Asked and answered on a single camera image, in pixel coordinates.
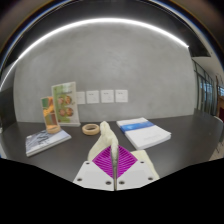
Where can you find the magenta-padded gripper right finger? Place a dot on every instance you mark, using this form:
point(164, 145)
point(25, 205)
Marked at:
point(133, 173)

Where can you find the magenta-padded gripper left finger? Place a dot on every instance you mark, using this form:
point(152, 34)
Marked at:
point(96, 173)

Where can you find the cream knitted towel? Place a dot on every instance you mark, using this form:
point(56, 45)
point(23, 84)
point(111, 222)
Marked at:
point(106, 136)

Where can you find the thick white book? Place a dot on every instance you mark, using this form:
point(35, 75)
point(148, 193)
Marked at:
point(148, 136)

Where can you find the beige tape roll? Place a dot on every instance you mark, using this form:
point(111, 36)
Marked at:
point(85, 130)

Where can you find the blue and white booklet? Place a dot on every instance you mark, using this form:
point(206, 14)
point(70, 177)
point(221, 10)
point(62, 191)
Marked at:
point(136, 126)

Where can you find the grey printed magazine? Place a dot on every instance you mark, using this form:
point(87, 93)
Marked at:
point(46, 141)

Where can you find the green menu sign stand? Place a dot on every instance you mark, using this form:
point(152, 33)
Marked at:
point(66, 105)

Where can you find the black-framed glass partition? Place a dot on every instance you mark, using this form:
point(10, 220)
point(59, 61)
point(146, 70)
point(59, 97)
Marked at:
point(204, 90)

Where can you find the ceiling light strip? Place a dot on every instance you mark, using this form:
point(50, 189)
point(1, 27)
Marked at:
point(110, 20)

